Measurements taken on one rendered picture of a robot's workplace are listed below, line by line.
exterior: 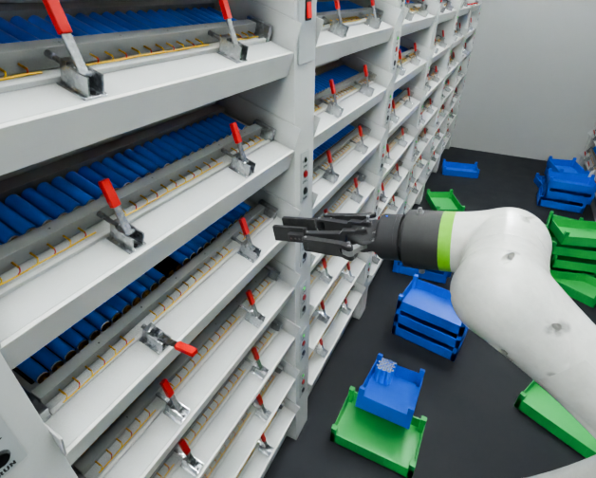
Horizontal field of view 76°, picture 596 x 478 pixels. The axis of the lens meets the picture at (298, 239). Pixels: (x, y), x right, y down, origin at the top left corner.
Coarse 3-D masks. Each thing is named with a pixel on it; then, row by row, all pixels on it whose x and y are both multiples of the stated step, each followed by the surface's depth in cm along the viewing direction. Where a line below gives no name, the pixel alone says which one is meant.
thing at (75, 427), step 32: (256, 192) 92; (256, 224) 88; (224, 288) 72; (160, 320) 63; (192, 320) 65; (128, 352) 58; (32, 384) 51; (96, 384) 53; (128, 384) 55; (64, 416) 49; (96, 416) 50; (64, 448) 45
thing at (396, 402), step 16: (400, 368) 164; (368, 384) 156; (400, 384) 160; (416, 384) 160; (368, 400) 140; (384, 400) 148; (400, 400) 149; (416, 400) 142; (384, 416) 138; (400, 416) 135
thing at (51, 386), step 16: (256, 208) 89; (224, 240) 78; (208, 256) 74; (224, 256) 77; (176, 272) 68; (192, 272) 71; (160, 288) 65; (176, 288) 67; (144, 304) 62; (160, 304) 64; (128, 320) 59; (112, 336) 57; (80, 352) 53; (96, 352) 54; (64, 368) 51; (80, 368) 53; (48, 384) 49; (64, 384) 51; (80, 384) 52; (48, 400) 50
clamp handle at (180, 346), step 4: (160, 332) 58; (160, 336) 59; (164, 336) 59; (160, 340) 58; (164, 340) 58; (168, 340) 58; (172, 340) 58; (176, 340) 58; (168, 344) 58; (172, 344) 58; (176, 344) 57; (180, 344) 57; (184, 344) 57; (188, 344) 57; (176, 348) 57; (180, 348) 57; (184, 348) 57; (188, 348) 57; (192, 348) 57; (196, 348) 57; (184, 352) 56; (188, 352) 56; (192, 352) 56; (196, 352) 57; (192, 356) 56
